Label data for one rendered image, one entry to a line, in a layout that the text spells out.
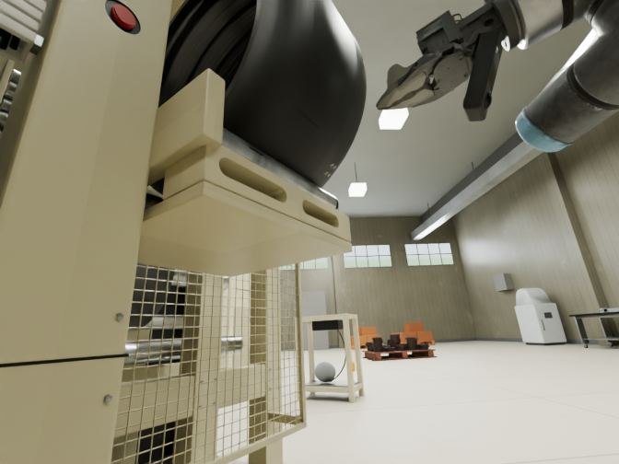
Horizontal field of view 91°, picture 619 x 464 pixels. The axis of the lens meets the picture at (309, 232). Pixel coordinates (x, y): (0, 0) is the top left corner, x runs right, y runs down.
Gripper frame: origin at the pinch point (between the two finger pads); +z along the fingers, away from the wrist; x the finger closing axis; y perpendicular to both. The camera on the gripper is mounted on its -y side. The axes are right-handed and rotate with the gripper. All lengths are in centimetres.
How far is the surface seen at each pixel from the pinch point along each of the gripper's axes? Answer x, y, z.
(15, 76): 37, 25, 62
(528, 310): -1042, -8, -2
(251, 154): 15.9, -8.5, 17.5
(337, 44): 6.1, 12.7, 3.3
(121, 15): 33.4, 8.3, 22.6
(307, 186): 1.5, -8.4, 17.4
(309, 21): 13.6, 11.5, 4.5
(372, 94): -483, 465, 111
